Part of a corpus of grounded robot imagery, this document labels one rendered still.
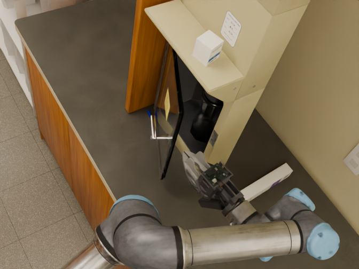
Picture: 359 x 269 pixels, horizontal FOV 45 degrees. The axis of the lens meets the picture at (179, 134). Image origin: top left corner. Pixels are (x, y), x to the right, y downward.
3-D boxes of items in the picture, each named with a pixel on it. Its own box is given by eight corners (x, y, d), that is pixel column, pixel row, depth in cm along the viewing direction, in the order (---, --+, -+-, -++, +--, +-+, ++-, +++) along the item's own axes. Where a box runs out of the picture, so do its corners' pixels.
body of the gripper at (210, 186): (219, 158, 116) (250, 192, 112) (212, 172, 123) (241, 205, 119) (198, 172, 112) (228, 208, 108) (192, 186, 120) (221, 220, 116)
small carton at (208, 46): (203, 46, 114) (209, 29, 109) (218, 57, 113) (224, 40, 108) (191, 55, 112) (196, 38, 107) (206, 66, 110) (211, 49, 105)
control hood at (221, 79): (173, 24, 131) (178, -3, 123) (235, 101, 119) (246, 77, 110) (140, 34, 127) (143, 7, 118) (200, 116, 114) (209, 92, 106)
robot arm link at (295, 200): (329, 219, 105) (295, 248, 105) (306, 200, 116) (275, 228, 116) (312, 197, 103) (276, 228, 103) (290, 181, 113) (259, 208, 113)
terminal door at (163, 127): (156, 110, 165) (172, 32, 132) (162, 182, 149) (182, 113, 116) (154, 110, 165) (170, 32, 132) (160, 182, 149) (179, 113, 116)
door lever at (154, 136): (165, 118, 139) (166, 113, 137) (168, 143, 134) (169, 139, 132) (148, 118, 138) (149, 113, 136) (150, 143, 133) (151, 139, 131)
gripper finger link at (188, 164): (186, 143, 119) (208, 168, 115) (182, 153, 124) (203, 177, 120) (177, 149, 117) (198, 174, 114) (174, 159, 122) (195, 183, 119)
